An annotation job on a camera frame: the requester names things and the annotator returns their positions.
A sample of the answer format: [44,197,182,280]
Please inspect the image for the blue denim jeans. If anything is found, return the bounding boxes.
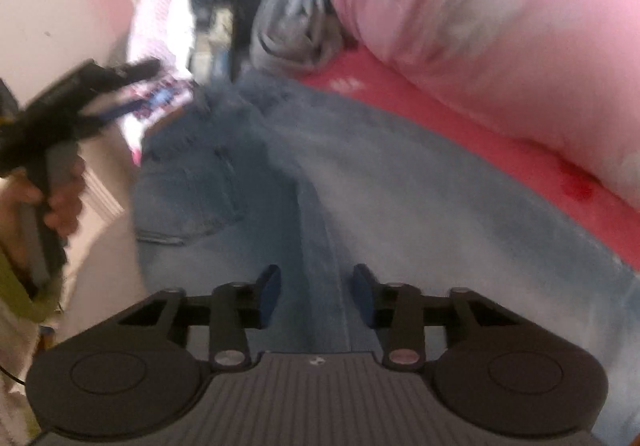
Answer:
[131,71,640,446]

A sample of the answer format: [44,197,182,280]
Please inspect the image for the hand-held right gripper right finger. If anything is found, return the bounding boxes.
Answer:
[353,264,516,369]

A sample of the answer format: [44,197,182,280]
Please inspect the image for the pink grey floral rolled duvet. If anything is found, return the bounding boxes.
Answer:
[330,0,640,212]

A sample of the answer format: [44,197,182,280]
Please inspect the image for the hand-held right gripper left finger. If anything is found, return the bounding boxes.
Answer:
[117,264,282,369]

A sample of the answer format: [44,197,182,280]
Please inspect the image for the pink white checked blanket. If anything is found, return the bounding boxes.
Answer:
[127,0,191,77]

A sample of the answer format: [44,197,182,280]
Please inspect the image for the grey sweatshirt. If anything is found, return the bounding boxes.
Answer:
[250,0,346,74]

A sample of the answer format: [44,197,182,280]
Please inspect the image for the person's left hand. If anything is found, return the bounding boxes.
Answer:
[0,161,87,272]

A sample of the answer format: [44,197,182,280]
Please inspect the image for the red white floral fleece blanket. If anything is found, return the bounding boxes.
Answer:
[120,46,640,272]

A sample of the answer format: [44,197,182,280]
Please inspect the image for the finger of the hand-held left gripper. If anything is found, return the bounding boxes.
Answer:
[102,58,162,94]
[87,88,151,127]

